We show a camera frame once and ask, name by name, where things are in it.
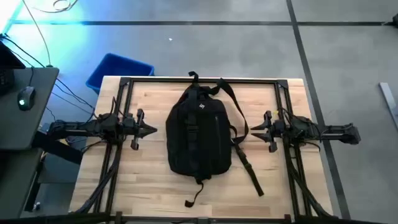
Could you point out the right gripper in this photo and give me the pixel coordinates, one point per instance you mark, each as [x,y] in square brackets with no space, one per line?
[276,130]

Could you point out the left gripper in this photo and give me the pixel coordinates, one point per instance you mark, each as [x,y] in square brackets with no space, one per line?
[132,127]

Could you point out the black backpack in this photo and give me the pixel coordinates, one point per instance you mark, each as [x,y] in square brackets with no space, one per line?
[199,140]

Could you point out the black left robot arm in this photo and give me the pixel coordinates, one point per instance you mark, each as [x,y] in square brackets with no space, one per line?
[87,127]

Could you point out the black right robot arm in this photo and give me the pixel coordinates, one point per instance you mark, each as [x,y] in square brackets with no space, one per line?
[335,135]

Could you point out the blue plastic bin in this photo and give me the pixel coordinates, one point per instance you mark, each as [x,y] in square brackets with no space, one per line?
[118,67]

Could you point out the black desk support beam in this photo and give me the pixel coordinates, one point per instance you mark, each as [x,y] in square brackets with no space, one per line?
[59,149]

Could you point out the black computer mouse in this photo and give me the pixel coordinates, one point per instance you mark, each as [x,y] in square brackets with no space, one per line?
[26,98]

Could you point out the dark grey desk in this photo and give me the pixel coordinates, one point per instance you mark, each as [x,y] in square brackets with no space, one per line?
[15,180]
[18,130]

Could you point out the grey metal bar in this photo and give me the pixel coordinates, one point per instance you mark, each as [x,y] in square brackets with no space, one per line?
[388,99]

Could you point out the desk caster wheel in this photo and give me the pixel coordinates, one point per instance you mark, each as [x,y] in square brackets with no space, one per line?
[36,207]

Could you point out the black keyboard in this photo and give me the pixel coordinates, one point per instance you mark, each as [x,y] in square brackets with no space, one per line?
[5,81]

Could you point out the black computer monitor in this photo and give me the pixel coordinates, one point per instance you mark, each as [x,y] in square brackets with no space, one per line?
[9,59]

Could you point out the black floor object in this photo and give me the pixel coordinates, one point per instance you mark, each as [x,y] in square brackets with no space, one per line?
[395,21]

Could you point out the black metal table frame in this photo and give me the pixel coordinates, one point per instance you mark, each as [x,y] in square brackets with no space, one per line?
[248,81]

